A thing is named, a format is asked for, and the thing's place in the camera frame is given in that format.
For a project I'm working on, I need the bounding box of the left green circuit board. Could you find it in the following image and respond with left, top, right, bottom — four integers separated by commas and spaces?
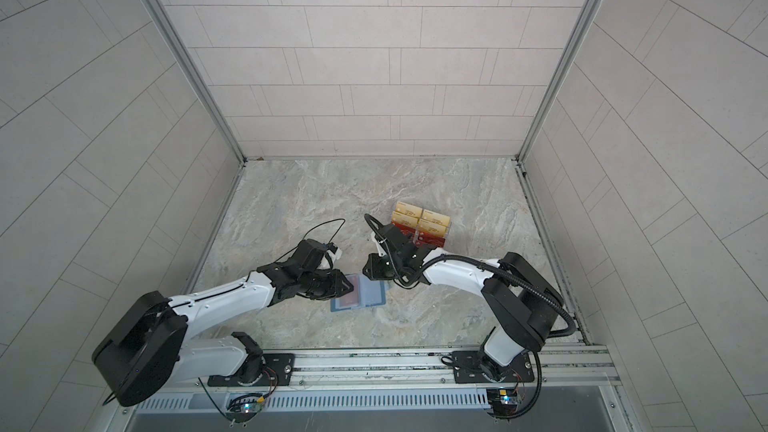
227, 393, 266, 423

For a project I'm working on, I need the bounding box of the clear acrylic card stand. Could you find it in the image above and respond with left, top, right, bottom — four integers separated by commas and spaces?
391, 201, 451, 247

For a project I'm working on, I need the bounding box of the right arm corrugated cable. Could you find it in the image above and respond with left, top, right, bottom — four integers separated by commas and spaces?
364, 213, 578, 418

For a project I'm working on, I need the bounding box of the left camera black cable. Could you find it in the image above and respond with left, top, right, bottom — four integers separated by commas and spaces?
272, 218, 347, 265

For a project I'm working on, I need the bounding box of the gold cards right stack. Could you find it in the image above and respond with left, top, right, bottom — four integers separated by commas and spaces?
418, 209, 451, 237

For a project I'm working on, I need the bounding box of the aluminium mounting rail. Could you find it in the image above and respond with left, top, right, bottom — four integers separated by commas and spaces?
119, 344, 619, 394

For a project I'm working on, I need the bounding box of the gold cards stack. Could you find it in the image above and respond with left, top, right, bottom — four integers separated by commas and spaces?
391, 201, 423, 229
418, 209, 451, 237

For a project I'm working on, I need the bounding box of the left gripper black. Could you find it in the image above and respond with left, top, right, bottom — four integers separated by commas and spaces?
298, 269, 359, 300

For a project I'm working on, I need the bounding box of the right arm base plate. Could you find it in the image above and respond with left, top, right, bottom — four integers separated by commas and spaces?
441, 351, 535, 384

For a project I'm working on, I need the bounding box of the red cards stack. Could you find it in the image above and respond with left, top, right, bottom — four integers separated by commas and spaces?
419, 233, 445, 247
392, 222, 416, 239

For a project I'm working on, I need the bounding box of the right green circuit board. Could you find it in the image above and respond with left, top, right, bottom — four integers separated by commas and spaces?
486, 389, 521, 418

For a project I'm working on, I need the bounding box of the green circuit board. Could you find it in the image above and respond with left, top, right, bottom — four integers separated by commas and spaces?
227, 393, 266, 423
486, 389, 521, 418

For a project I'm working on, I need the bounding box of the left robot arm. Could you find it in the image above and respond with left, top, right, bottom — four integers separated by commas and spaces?
92, 239, 354, 406

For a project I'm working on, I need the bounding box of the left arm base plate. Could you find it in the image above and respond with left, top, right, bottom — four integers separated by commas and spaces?
206, 353, 296, 388

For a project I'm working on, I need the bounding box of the gold cards left stack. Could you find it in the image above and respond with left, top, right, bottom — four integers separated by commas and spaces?
391, 201, 423, 229

